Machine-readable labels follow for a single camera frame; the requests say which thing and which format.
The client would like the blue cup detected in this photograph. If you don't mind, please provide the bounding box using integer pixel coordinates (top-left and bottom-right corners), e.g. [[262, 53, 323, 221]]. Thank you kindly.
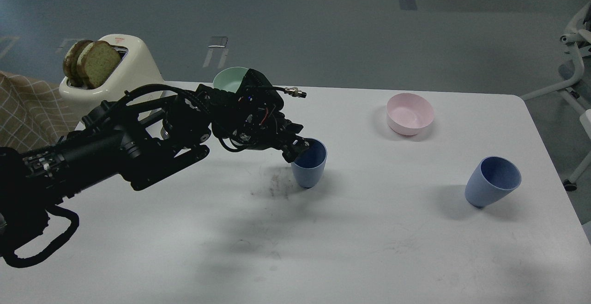
[[464, 156, 522, 208], [291, 139, 328, 188]]

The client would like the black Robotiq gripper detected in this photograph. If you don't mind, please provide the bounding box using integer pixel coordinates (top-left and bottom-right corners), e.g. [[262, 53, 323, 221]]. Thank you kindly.
[[203, 68, 313, 163]]

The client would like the toast slice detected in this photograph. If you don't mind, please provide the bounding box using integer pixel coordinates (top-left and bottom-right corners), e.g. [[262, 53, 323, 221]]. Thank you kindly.
[[76, 40, 121, 89], [62, 40, 93, 87]]

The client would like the checkered beige cloth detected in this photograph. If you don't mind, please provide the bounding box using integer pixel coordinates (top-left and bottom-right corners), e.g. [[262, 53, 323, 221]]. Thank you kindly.
[[0, 72, 80, 152]]

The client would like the white chair frame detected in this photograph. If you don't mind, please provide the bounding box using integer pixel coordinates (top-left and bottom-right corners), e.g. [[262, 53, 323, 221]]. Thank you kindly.
[[520, 0, 591, 192]]

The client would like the green bowl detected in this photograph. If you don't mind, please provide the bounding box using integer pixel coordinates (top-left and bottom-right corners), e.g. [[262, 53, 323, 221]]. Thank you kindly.
[[213, 67, 249, 93]]

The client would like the cream toaster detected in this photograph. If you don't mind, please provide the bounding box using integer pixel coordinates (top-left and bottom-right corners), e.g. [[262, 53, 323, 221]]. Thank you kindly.
[[59, 34, 164, 118]]

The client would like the toast slice front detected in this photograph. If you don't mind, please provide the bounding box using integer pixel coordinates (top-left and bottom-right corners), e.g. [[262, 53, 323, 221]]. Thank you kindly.
[[76, 40, 121, 89]]

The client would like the pink bowl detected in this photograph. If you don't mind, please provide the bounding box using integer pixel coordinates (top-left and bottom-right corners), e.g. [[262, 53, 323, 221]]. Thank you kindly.
[[386, 93, 435, 136]]

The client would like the toast slice back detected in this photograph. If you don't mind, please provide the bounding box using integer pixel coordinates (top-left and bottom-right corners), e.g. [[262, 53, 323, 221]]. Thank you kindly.
[[62, 40, 93, 87]]

